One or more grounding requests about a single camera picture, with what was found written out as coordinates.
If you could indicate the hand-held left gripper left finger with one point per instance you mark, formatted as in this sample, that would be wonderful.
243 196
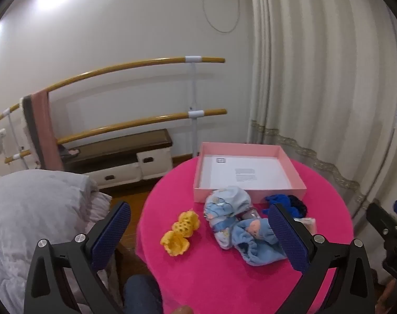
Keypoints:
110 235

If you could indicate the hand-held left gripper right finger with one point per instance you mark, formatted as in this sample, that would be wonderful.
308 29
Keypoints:
288 235

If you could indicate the navy knitted piece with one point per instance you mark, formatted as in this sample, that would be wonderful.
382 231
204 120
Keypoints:
296 206

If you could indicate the blue fleece baby hat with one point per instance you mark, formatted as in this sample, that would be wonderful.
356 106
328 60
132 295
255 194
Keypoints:
254 238

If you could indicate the royal blue knitted piece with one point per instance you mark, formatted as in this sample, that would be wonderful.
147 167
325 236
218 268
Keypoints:
277 199

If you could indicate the light blue printed baby cloth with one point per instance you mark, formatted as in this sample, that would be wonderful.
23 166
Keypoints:
224 209

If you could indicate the yellow crochet baby shoes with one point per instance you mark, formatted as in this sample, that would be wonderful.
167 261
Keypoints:
180 232

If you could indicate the pink cardboard box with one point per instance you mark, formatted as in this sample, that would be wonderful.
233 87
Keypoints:
198 194

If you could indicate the person's leg in jeans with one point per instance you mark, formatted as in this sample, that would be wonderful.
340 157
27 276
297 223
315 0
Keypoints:
143 296

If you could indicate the white paper sheet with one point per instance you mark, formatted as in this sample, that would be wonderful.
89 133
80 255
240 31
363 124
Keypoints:
244 170

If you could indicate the white duvet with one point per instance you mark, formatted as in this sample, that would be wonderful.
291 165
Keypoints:
31 219

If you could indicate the round pink table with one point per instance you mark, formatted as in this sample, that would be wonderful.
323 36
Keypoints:
218 274

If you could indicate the white bench with dark top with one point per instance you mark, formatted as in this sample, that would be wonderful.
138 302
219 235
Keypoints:
120 147

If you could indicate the pink and grey towel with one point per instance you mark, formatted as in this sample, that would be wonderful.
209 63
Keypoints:
41 127

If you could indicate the cream curtain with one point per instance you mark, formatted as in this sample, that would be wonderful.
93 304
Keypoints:
316 72

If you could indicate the white barre stand post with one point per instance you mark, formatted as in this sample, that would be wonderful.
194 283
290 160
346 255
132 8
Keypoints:
13 130
194 85

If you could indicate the long wooden barre rail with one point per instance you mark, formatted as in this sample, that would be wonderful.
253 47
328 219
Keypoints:
120 67

